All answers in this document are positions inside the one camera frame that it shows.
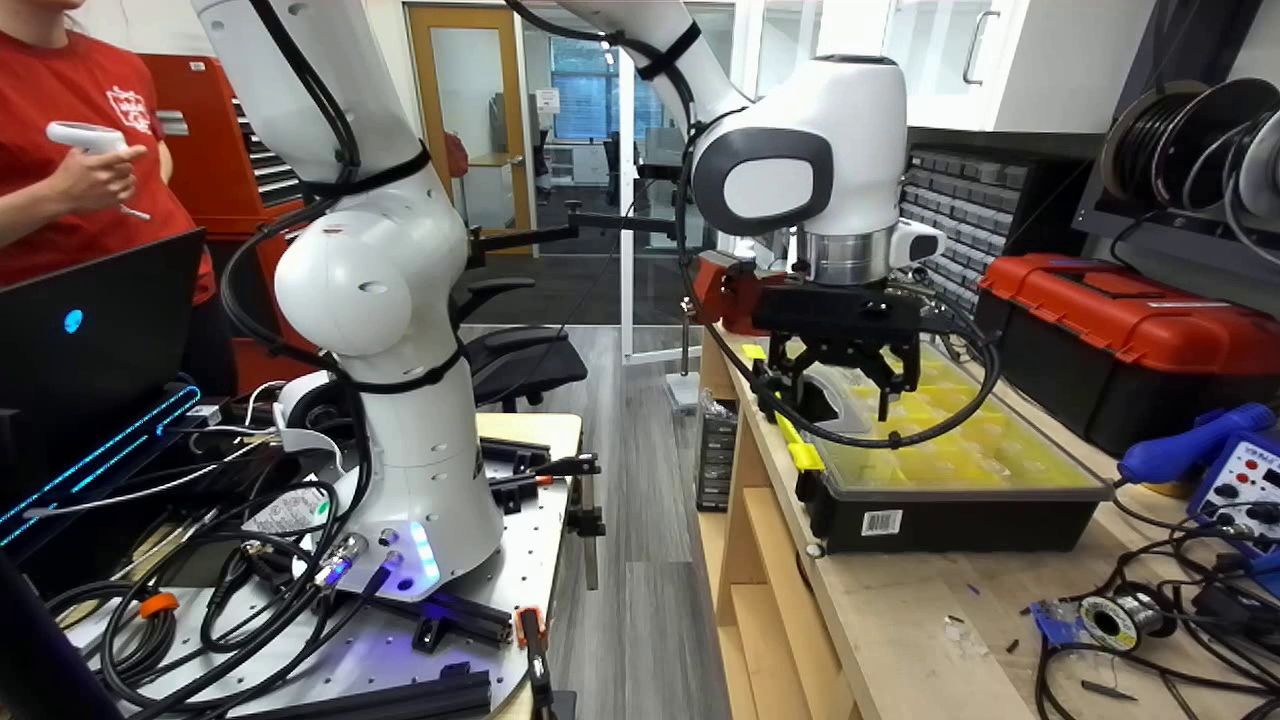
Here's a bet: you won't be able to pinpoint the black aluminium bar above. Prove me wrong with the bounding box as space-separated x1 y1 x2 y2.
222 662 494 720

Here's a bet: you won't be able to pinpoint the person torso red shirt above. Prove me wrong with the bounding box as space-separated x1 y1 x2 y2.
0 30 219 308

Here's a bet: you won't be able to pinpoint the white wall cabinet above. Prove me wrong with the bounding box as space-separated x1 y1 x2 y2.
810 0 1162 136

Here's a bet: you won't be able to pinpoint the white VR controller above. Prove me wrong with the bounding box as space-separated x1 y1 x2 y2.
40 118 137 161

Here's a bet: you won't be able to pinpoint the red handled tool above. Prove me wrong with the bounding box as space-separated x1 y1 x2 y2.
514 603 554 720

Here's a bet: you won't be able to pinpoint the person right forearm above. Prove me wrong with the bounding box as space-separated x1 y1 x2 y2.
0 178 74 257

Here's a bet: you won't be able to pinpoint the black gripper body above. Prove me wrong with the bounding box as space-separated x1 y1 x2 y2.
793 329 900 392

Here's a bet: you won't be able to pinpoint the black clamp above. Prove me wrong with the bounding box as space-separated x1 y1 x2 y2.
411 592 514 656
475 438 605 516

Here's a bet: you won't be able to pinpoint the grey wire spool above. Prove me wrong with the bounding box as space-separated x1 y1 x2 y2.
1237 113 1280 226

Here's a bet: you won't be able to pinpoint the dark spool rack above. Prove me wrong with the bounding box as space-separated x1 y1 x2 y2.
1070 125 1280 321

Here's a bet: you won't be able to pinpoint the perforated robot mounting table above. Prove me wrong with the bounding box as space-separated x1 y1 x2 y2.
72 409 590 720

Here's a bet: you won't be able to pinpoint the wooden door frame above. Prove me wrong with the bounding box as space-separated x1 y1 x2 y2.
404 0 541 239

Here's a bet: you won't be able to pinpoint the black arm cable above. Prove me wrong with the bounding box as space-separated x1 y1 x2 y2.
505 0 1005 453

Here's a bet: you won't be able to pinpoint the black box blue trim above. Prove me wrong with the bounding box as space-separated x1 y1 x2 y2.
0 380 203 557

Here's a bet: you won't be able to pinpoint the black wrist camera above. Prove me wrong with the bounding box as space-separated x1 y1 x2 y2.
752 278 927 339

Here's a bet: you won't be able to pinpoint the red bench vise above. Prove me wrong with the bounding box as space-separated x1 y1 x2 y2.
685 250 777 338

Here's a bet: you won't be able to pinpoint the black office chair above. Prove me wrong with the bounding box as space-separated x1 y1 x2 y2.
433 278 590 413

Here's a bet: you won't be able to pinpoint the black wire spool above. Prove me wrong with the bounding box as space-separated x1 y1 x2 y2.
1102 90 1211 206
1153 77 1280 212

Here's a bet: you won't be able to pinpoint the bench cable tangle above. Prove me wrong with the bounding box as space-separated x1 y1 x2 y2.
1033 493 1280 720

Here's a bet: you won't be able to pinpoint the red and black toolbox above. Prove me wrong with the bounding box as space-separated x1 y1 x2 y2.
969 252 1280 460

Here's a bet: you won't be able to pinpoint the clear plastic parts box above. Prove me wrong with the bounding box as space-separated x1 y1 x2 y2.
796 349 1110 498

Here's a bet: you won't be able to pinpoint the blue connector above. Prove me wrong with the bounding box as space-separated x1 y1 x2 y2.
1033 598 1093 656

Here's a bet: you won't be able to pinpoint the dark parts drawer cabinet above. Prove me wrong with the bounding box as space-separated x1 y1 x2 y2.
895 148 1037 316

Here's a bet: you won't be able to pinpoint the black cable tangle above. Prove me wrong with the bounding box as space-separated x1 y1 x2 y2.
37 395 404 714

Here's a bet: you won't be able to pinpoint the person right hand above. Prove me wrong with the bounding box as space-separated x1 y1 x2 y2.
47 136 151 220

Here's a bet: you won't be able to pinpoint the black laptop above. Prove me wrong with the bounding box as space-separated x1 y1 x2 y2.
0 227 207 417

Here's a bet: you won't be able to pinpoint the solder wire reel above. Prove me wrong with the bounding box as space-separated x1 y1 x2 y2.
1075 592 1180 656

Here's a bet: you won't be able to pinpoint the red tool cabinet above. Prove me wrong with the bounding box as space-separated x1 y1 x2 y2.
137 54 302 244

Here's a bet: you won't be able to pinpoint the wooden workbench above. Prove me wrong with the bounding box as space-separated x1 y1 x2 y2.
690 323 1280 720

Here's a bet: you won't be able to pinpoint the black organizer case yellow bins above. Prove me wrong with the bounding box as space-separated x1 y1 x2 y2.
744 338 1115 557

